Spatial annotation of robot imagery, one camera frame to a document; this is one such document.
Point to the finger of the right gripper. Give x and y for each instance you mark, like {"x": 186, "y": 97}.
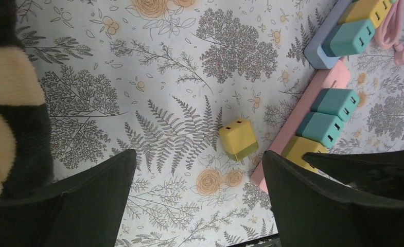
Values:
{"x": 381, "y": 174}

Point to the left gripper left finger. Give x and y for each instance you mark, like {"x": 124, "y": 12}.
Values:
{"x": 85, "y": 209}

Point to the floral table mat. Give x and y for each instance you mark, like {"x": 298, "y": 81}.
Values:
{"x": 162, "y": 77}

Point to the yellow plug cube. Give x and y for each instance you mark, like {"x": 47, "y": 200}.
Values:
{"x": 297, "y": 147}
{"x": 374, "y": 10}
{"x": 238, "y": 139}

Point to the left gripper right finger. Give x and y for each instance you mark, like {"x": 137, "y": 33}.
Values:
{"x": 318, "y": 210}

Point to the teal plug cube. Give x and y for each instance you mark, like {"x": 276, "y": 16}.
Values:
{"x": 349, "y": 38}
{"x": 320, "y": 127}
{"x": 337, "y": 102}

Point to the black floral blanket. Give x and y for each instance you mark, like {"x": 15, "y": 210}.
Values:
{"x": 26, "y": 162}

